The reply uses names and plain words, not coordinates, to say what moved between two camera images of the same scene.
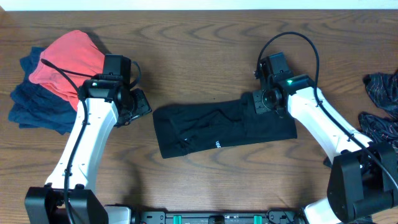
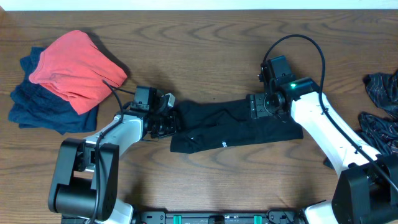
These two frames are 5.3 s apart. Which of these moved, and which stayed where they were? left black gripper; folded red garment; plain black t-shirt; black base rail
Moved: left black gripper
Stayed: plain black t-shirt; folded red garment; black base rail
